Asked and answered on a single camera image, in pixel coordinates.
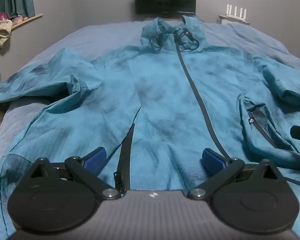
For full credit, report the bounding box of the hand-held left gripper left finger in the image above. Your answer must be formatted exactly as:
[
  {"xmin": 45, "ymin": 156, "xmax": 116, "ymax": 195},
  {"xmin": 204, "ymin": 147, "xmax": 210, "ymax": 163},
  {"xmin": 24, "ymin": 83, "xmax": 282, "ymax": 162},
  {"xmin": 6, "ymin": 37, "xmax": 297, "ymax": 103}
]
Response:
[{"xmin": 30, "ymin": 147, "xmax": 121, "ymax": 201}]

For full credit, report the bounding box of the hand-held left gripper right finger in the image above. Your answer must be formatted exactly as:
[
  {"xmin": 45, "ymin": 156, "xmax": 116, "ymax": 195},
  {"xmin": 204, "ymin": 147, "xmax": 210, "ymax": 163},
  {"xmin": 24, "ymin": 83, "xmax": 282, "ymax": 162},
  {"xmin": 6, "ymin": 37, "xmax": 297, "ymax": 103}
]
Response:
[{"xmin": 187, "ymin": 148, "xmax": 282, "ymax": 201}]

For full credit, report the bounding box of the teal zip-up jacket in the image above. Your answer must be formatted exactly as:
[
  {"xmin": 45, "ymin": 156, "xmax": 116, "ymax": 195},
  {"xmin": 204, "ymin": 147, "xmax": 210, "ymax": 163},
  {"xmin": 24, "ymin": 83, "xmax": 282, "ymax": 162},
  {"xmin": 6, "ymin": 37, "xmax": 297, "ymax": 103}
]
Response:
[{"xmin": 0, "ymin": 15, "xmax": 300, "ymax": 238}]

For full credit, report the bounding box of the blue bed blanket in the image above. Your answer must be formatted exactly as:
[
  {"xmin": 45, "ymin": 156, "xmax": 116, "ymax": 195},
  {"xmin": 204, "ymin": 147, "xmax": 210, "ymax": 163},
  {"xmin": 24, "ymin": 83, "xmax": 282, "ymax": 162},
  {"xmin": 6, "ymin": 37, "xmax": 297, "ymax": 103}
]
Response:
[{"xmin": 0, "ymin": 20, "xmax": 300, "ymax": 240}]

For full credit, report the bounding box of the white router with antennas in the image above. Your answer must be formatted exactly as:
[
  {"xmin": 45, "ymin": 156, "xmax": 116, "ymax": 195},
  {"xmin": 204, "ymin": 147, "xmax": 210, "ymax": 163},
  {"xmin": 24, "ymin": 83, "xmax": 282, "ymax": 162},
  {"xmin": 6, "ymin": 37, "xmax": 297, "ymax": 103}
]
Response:
[{"xmin": 226, "ymin": 4, "xmax": 250, "ymax": 20}]

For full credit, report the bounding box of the white side table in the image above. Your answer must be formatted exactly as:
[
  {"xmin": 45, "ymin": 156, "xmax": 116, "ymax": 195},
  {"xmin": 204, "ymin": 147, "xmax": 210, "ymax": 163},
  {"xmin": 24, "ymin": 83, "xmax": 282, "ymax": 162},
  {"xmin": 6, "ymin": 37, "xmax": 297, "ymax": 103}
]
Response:
[{"xmin": 217, "ymin": 14, "xmax": 251, "ymax": 25}]

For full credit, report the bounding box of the wooden window sill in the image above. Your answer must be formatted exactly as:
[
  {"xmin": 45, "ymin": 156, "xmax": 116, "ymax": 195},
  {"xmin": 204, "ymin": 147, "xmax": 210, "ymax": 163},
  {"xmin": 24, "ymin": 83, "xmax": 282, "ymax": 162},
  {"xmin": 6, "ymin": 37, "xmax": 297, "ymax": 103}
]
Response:
[{"xmin": 11, "ymin": 13, "xmax": 43, "ymax": 28}]

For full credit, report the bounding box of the beige plush cloth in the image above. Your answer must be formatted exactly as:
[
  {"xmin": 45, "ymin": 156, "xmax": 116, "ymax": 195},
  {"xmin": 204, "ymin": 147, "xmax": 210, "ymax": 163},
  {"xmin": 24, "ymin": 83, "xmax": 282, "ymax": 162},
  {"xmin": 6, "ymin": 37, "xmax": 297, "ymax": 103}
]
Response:
[{"xmin": 0, "ymin": 19, "xmax": 13, "ymax": 48}]

